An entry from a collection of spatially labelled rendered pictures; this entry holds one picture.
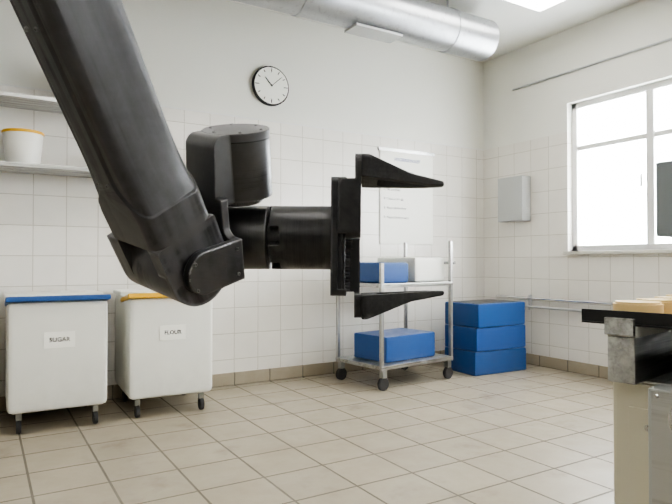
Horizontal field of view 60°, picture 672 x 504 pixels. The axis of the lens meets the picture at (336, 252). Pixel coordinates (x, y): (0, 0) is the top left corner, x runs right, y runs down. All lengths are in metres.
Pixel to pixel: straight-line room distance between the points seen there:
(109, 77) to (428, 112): 5.47
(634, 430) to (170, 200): 0.54
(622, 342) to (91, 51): 0.56
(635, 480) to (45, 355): 3.30
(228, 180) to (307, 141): 4.51
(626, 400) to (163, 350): 3.31
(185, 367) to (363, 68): 3.07
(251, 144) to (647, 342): 0.47
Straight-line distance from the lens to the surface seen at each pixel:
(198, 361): 3.88
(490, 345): 5.17
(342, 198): 0.49
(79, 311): 3.68
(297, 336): 4.89
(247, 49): 4.95
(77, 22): 0.40
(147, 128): 0.43
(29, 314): 3.66
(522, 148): 5.90
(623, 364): 0.69
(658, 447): 0.69
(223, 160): 0.48
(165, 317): 3.79
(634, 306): 0.70
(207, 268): 0.46
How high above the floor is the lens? 0.97
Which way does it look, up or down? 1 degrees up
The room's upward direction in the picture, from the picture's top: straight up
